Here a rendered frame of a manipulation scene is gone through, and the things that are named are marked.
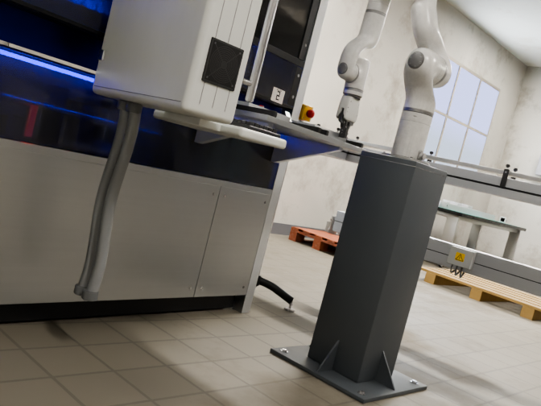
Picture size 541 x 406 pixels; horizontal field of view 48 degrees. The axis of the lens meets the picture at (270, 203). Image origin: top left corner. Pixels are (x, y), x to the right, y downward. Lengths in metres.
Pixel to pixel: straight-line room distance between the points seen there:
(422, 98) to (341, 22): 4.38
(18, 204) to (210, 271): 0.97
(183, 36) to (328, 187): 5.33
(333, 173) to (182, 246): 4.58
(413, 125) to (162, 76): 1.05
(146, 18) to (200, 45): 0.28
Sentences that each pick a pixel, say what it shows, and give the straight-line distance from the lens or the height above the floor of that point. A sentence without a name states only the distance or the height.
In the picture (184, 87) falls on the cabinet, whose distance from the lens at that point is 1.61.
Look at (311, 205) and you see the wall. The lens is 6.73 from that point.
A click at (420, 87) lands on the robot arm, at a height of 1.14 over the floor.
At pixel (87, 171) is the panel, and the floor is 0.55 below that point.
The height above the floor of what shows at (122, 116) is 0.75.
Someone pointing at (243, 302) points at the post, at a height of 0.05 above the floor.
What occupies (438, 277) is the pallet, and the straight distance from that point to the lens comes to 5.85.
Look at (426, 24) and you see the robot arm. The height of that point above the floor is 1.38.
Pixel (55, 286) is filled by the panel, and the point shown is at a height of 0.15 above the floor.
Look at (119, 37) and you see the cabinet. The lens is 1.94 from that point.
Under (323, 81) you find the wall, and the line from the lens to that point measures 6.53.
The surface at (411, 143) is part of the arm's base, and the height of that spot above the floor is 0.93.
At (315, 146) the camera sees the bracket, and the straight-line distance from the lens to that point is 2.63.
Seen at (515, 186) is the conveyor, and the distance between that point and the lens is 3.13.
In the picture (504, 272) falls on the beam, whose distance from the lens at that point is 3.14.
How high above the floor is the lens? 0.73
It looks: 4 degrees down
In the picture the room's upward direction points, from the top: 14 degrees clockwise
